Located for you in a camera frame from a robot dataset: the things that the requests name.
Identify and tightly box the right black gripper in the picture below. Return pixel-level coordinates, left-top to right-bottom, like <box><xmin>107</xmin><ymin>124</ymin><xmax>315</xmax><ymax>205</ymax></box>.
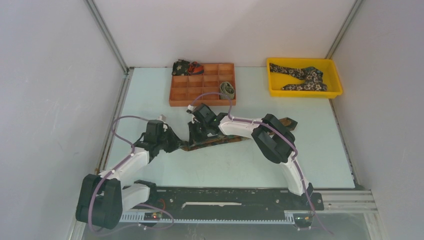
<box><xmin>188</xmin><ymin>120</ymin><xmax>210</xmax><ymax>147</ymax></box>

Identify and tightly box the green orange patterned tie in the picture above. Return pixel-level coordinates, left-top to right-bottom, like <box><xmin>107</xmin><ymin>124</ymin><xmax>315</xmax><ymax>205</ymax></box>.
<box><xmin>180</xmin><ymin>117</ymin><xmax>298</xmax><ymax>153</ymax></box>

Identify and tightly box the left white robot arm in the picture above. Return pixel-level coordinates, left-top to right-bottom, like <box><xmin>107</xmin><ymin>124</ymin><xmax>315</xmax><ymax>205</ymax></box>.
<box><xmin>75</xmin><ymin>120</ymin><xmax>187</xmax><ymax>230</ymax></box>

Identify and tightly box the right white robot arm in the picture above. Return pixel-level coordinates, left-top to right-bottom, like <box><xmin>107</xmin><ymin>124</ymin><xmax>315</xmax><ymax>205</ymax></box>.
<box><xmin>187</xmin><ymin>103</ymin><xmax>314</xmax><ymax>209</ymax></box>

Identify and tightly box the orange compartment tray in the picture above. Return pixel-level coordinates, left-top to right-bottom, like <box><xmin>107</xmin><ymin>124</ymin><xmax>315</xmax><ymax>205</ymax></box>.
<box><xmin>168</xmin><ymin>63</ymin><xmax>237</xmax><ymax>107</ymax></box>

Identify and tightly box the rolled olive green tie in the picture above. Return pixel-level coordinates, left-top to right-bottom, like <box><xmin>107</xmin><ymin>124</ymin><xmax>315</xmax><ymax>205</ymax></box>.
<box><xmin>219</xmin><ymin>81</ymin><xmax>236</xmax><ymax>100</ymax></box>

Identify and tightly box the rolled red black tie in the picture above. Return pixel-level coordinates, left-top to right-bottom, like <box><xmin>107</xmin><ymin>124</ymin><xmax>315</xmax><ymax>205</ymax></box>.
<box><xmin>187</xmin><ymin>61</ymin><xmax>205</xmax><ymax>76</ymax></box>

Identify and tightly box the rolled black floral tie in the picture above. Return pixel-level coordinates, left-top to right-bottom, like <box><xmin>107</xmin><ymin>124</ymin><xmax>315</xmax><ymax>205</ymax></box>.
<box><xmin>171</xmin><ymin>59</ymin><xmax>191</xmax><ymax>76</ymax></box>

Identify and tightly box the dark floral tie in bin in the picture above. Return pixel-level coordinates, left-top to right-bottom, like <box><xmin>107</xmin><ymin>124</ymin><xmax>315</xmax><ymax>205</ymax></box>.
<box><xmin>269</xmin><ymin>63</ymin><xmax>328</xmax><ymax>92</ymax></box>

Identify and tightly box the yellow plastic bin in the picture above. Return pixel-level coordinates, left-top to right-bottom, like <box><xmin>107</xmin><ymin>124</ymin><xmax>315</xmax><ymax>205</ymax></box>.
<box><xmin>266</xmin><ymin>57</ymin><xmax>343</xmax><ymax>99</ymax></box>

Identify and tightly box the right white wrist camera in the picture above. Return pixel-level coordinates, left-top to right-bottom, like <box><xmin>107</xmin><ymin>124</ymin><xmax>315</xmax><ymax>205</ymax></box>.
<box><xmin>186</xmin><ymin>105</ymin><xmax>196</xmax><ymax>114</ymax></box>

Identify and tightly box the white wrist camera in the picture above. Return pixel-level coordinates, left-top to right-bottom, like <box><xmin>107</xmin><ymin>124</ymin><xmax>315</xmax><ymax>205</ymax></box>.
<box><xmin>186</xmin><ymin>105</ymin><xmax>196</xmax><ymax>114</ymax></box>
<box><xmin>157</xmin><ymin>114</ymin><xmax>167</xmax><ymax>122</ymax></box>

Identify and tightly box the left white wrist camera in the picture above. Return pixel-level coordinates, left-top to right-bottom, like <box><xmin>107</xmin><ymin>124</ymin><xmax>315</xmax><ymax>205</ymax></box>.
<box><xmin>157</xmin><ymin>114</ymin><xmax>167</xmax><ymax>122</ymax></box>

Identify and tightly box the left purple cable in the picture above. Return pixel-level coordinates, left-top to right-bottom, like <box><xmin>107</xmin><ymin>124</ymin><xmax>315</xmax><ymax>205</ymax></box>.
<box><xmin>87</xmin><ymin>115</ymin><xmax>175</xmax><ymax>233</ymax></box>

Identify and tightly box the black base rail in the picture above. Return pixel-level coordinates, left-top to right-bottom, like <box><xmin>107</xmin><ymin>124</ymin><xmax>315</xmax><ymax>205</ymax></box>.
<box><xmin>142</xmin><ymin>187</ymin><xmax>325</xmax><ymax>224</ymax></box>

